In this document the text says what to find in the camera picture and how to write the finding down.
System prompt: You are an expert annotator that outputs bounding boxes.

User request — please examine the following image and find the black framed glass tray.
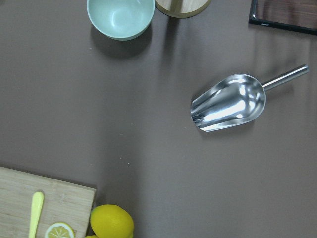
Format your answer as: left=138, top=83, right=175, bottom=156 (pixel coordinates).
left=249, top=0, right=317, bottom=35

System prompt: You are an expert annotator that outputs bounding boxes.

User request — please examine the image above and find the whole lemon upper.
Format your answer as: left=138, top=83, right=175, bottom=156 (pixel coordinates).
left=90, top=204, right=135, bottom=238

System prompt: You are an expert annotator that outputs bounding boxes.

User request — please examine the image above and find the mint green bowl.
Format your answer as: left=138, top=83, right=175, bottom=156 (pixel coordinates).
left=87, top=0, right=155, bottom=41

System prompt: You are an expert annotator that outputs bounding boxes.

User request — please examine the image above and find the yellow plastic knife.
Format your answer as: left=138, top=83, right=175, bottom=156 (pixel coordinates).
left=28, top=191, right=44, bottom=238

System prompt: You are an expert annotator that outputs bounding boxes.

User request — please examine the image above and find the metal ice scoop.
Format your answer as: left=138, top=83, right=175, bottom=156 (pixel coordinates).
left=190, top=64, right=309, bottom=132

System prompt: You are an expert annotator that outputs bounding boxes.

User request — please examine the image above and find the bamboo cutting board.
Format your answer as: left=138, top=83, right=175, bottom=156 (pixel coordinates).
left=0, top=167, right=96, bottom=238

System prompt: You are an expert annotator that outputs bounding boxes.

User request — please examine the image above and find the lemon slice upper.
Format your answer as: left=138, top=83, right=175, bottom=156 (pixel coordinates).
left=44, top=222, right=75, bottom=238

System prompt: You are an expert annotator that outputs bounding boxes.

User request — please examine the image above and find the wooden cup stand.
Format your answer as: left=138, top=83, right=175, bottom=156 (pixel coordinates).
left=155, top=0, right=211, bottom=18

